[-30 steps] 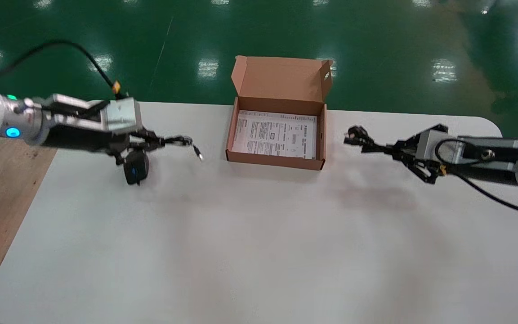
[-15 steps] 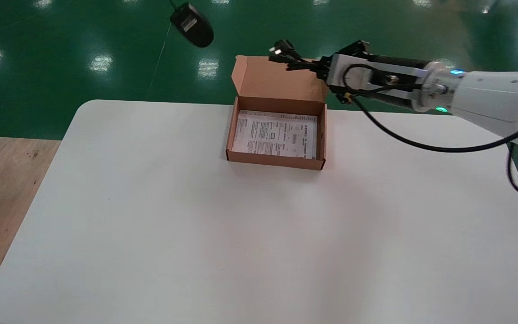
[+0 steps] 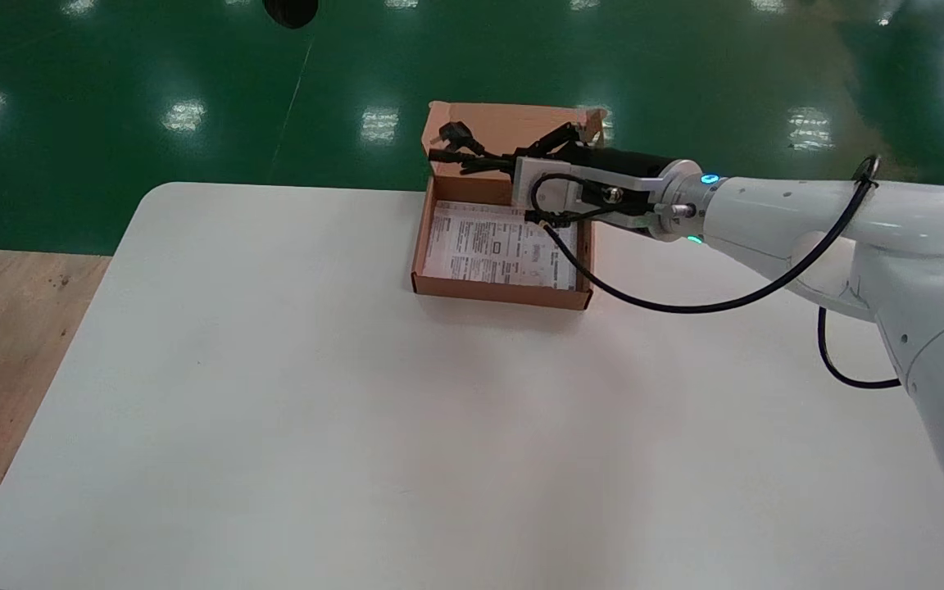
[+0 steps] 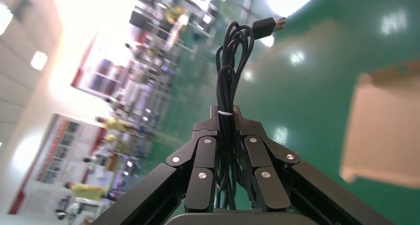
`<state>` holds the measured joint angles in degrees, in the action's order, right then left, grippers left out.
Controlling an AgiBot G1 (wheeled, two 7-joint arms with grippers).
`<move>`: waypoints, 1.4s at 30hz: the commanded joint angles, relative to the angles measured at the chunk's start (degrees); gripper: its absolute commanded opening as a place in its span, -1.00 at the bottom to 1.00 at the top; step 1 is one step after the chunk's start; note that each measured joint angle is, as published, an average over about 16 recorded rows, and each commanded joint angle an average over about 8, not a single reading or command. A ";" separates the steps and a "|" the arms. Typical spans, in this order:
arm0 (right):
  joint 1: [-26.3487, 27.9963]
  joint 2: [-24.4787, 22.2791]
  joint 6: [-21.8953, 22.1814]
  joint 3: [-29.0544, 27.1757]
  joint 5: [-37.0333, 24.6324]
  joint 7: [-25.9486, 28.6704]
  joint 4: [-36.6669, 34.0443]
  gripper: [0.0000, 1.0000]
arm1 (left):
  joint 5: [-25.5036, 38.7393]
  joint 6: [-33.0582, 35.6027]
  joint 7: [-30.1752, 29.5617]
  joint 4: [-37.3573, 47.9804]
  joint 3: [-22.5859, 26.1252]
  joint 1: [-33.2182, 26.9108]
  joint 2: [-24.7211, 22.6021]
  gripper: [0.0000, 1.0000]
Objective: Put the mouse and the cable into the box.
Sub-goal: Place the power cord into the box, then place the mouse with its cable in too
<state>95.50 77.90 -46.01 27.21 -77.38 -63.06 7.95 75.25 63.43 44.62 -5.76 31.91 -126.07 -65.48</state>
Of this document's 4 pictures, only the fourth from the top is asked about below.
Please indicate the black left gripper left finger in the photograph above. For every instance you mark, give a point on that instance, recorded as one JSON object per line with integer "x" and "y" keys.
{"x": 203, "y": 171}

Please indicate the brown cardboard storage box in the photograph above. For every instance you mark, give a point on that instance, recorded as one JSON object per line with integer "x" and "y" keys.
{"x": 384, "y": 131}

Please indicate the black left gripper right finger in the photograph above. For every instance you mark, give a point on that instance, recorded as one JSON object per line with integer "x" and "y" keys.
{"x": 262, "y": 171}

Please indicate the person in yellow shirt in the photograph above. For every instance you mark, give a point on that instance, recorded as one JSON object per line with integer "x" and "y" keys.
{"x": 87, "y": 191}
{"x": 115, "y": 124}

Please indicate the metal shelving rack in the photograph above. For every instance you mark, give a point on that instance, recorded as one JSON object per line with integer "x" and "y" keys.
{"x": 157, "y": 52}

